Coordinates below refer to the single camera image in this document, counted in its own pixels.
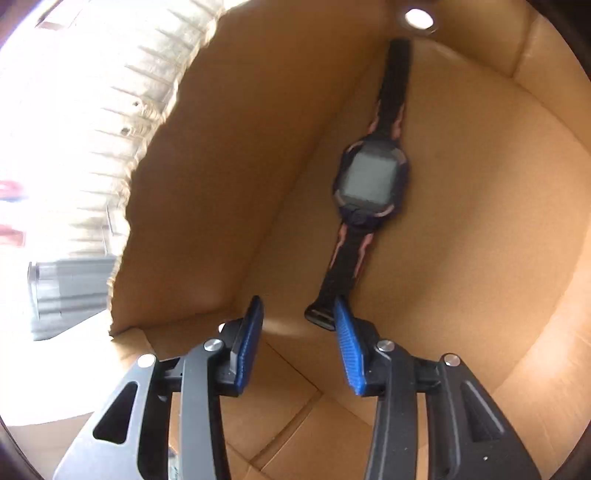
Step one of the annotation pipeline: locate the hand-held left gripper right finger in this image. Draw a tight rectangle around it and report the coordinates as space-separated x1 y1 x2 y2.
333 295 541 480

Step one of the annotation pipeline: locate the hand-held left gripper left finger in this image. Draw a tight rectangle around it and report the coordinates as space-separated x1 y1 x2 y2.
53 295 265 480

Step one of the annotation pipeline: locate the large cardboard box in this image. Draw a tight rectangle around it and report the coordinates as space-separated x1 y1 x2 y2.
108 0 591 480

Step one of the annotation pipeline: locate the black and pink wristwatch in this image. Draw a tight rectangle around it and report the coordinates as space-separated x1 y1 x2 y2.
304 39 414 332

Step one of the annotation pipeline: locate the dark grey ribbed cabinet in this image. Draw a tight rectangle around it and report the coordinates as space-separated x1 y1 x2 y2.
27 258 116 342

